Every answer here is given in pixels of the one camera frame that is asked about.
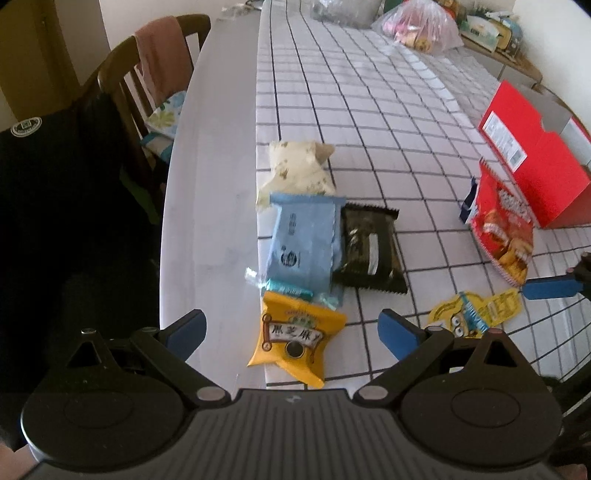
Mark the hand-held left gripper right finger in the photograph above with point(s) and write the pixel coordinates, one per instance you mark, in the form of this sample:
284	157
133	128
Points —
397	337

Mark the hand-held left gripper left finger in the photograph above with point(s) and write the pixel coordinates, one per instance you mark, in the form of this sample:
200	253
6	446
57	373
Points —
187	331

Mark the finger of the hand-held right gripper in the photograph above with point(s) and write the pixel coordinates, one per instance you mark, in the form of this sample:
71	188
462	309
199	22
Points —
549	288

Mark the yellow cartoon snack packet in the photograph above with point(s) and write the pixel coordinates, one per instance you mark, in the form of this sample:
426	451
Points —
461	314

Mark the red snack packet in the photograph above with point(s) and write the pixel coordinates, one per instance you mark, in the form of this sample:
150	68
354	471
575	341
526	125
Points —
501	221

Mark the yellow orange snack packet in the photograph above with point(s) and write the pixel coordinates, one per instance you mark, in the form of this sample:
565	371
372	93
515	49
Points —
286	341

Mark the red cardboard box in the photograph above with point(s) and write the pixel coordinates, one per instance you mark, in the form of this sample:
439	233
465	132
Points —
549	175

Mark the light blue snack packet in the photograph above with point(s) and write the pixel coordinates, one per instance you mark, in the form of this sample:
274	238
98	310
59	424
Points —
300	240

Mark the cream snack packet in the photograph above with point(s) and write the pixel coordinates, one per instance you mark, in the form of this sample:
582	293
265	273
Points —
295	170

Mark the plastic bag with snacks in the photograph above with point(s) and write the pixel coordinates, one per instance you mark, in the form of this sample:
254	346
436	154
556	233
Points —
415	23

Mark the dark green snack packet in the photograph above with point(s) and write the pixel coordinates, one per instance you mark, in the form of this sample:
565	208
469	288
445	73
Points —
369	249

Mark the small teal wrapped candy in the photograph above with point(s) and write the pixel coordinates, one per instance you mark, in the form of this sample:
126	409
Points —
288	289

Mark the blue white snack packet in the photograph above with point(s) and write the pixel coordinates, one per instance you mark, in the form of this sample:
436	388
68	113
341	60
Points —
470	205

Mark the floral seat cushion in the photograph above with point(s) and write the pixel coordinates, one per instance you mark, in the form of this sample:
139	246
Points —
164	120

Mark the grey sideboard cabinet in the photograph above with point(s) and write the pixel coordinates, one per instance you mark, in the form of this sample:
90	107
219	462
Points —
517	64

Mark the wooden chair with towel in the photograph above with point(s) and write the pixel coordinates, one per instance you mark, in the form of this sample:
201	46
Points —
115	83

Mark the green tissue box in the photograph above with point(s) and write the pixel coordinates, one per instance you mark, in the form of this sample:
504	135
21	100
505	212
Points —
480	27

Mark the pink towel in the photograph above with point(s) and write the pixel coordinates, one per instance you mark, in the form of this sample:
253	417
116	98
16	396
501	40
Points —
161	60

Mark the brown wooden door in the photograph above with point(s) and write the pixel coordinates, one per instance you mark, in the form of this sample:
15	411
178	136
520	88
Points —
37	46

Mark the large clear plastic bag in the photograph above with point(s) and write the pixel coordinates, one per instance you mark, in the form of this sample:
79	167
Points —
346	9

